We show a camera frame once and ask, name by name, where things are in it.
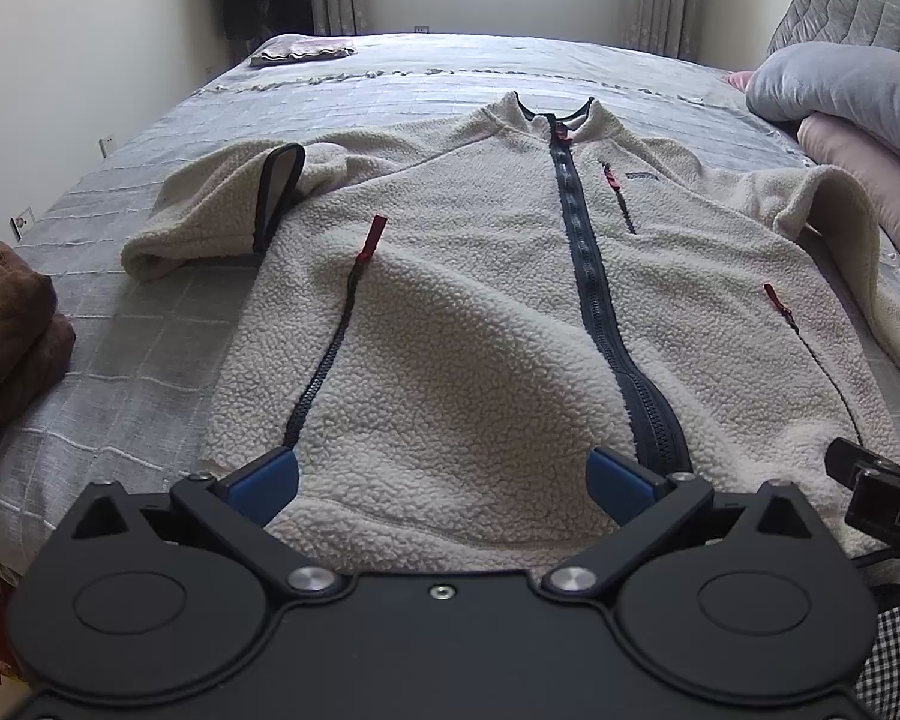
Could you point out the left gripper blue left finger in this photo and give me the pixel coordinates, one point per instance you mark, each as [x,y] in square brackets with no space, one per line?
[233,512]

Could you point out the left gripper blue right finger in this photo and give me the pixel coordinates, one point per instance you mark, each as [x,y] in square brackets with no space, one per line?
[653,514]

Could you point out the cream fleece zip jacket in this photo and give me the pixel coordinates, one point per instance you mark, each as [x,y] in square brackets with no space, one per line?
[450,315]

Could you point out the grey checked bedspread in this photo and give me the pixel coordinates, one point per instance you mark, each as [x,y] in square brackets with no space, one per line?
[135,404]

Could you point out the brown folded garment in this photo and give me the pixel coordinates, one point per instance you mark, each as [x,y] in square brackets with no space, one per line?
[36,340]

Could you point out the pink pillow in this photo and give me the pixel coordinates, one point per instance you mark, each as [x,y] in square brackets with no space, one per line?
[828,140]

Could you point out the grey blue plush pillow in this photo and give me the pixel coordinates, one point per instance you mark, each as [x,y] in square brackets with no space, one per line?
[858,84]

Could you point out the folded mauve cloth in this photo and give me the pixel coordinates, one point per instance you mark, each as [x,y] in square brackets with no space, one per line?
[290,50]

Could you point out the grey quilted headboard cushion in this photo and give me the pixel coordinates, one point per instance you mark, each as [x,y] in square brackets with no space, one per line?
[874,23]

